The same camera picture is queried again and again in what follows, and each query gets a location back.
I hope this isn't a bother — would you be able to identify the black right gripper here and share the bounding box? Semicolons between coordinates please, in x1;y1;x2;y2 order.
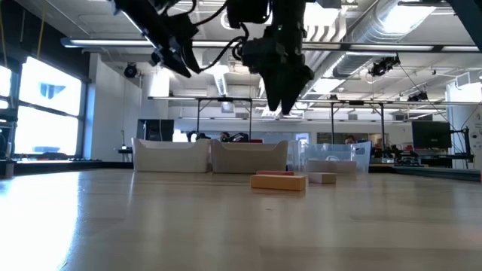
240;26;316;116

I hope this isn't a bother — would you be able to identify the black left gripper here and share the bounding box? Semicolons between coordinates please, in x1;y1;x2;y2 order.
150;26;203;79

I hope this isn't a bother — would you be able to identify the red rectangular block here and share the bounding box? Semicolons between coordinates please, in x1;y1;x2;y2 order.
256;170;295;177

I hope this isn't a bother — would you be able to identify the grey plastic bin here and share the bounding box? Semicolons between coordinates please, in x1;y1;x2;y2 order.
210;139;289;174

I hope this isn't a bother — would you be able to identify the long ceiling light bar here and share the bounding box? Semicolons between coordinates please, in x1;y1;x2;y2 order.
59;36;482;53

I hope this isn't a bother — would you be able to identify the orange rectangular block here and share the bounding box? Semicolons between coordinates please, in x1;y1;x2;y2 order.
250;174;307;192

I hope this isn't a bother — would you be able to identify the small natural wood cube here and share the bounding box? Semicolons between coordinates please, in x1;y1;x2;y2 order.
307;172;337;185

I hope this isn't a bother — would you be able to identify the clear plastic bin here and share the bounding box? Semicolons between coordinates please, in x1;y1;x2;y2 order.
288;141;372;175

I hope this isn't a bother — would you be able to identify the white plastic bin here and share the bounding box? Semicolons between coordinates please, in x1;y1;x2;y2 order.
131;137;212;173

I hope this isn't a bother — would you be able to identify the black computer monitor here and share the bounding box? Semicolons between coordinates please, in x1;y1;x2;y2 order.
410;120;453;150

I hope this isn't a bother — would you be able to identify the large bright window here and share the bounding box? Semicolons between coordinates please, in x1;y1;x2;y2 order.
14;56;87;157

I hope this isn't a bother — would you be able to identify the black background rig frame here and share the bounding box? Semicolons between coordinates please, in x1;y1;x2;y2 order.
195;96;253;142
329;99;386;151

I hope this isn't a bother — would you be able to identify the silver ventilation duct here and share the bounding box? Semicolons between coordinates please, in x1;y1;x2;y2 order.
300;0;438;99

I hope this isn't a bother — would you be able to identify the yellow hanging cord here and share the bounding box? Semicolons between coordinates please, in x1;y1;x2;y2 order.
35;0;48;59

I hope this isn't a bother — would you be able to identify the black aluminium table frame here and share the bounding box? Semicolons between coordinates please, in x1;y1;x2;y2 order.
0;160;482;183

